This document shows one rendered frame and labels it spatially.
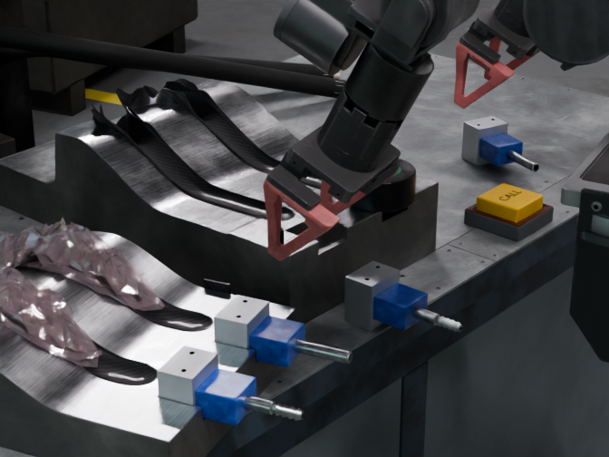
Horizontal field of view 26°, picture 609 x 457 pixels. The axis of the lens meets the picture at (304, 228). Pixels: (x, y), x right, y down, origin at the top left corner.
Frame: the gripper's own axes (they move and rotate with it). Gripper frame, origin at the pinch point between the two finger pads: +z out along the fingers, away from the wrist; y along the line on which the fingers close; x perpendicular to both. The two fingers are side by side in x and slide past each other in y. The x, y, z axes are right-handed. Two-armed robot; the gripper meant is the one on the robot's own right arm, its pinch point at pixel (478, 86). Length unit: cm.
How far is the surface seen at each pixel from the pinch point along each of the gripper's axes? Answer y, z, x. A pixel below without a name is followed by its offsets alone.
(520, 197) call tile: -7.5, 12.5, 10.5
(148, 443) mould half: 59, 16, 1
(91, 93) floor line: -208, 185, -144
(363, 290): 25.3, 14.4, 4.8
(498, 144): -22.0, 15.9, 3.1
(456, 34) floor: -332, 147, -69
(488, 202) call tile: -4.7, 14.2, 7.9
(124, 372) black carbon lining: 51, 20, -6
